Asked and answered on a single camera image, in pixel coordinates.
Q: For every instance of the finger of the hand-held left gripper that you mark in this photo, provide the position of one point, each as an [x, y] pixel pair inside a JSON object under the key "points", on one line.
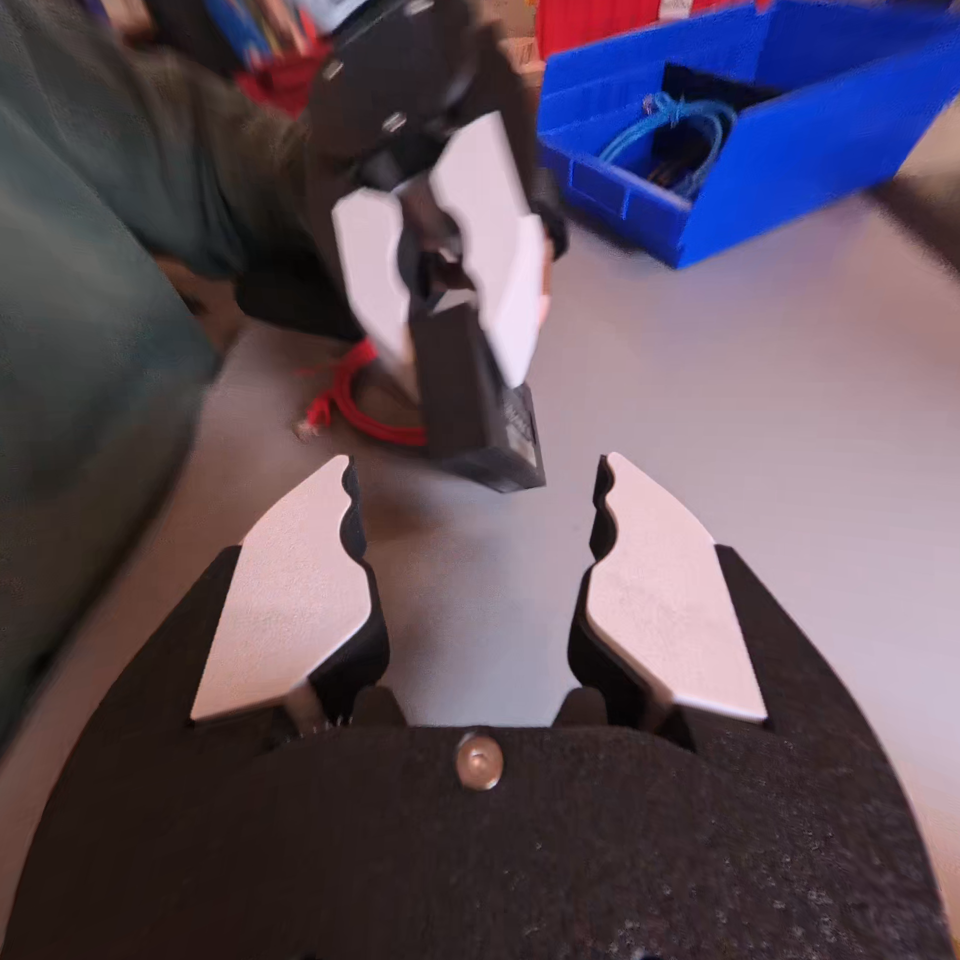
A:
{"points": [[367, 270], [502, 255]]}

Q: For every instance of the black network switch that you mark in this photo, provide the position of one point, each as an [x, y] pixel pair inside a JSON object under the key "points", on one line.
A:
{"points": [[465, 405]]}

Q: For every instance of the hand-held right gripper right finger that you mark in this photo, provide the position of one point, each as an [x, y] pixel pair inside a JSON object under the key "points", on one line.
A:
{"points": [[667, 600]]}

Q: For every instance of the person's left forearm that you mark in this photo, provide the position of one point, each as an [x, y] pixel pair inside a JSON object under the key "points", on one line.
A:
{"points": [[225, 172]]}

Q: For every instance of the large red plastic bin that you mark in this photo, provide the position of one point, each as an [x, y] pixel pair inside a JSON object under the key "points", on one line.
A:
{"points": [[600, 22]]}

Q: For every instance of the small red plastic bin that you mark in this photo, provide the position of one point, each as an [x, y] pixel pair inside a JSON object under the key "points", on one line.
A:
{"points": [[281, 82]]}

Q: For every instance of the person's green sweatshirt torso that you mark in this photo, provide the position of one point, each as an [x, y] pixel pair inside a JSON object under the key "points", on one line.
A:
{"points": [[75, 375]]}

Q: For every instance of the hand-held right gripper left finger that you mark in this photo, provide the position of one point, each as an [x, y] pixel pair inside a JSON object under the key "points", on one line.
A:
{"points": [[292, 585]]}

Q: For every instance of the colourful printed box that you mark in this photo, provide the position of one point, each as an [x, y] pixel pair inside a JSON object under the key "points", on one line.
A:
{"points": [[255, 30]]}

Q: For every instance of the blue plastic bin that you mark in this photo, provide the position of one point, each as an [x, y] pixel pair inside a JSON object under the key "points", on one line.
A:
{"points": [[825, 112]]}

